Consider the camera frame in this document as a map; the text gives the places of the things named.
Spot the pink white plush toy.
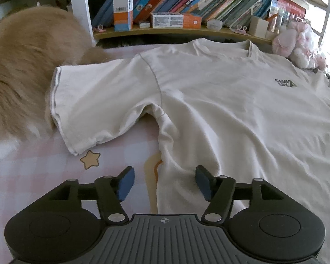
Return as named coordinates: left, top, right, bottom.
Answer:
left=272, top=22, right=328, bottom=70

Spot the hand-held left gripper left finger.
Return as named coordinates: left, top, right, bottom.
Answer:
left=48, top=166, right=135, bottom=224

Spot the beige pen holder box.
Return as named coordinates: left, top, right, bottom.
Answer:
left=249, top=16, right=270, bottom=38

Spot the small white case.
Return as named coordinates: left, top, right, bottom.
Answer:
left=206, top=19, right=223, bottom=30

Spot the wooden bookshelf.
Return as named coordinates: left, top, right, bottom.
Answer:
left=92, top=0, right=330, bottom=46

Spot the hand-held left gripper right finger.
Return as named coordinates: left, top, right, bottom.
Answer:
left=195, top=165, right=284, bottom=223

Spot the pink checked bed sheet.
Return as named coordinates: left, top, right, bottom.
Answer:
left=0, top=44, right=330, bottom=264

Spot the flat white box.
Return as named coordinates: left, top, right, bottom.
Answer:
left=151, top=12, right=184, bottom=28

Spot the tall white orange box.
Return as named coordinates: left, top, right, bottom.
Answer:
left=112, top=0, right=134, bottom=31

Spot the white shelf post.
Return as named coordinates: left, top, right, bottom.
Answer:
left=69, top=0, right=98, bottom=46

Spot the cream t-shirt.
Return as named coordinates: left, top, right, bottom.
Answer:
left=50, top=39, right=330, bottom=264

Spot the flat orange box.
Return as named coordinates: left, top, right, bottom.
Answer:
left=182, top=13, right=203, bottom=29

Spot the orange cat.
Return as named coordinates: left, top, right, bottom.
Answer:
left=0, top=5, right=113, bottom=143

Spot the row of books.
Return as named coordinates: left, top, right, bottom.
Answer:
left=92, top=0, right=308, bottom=31

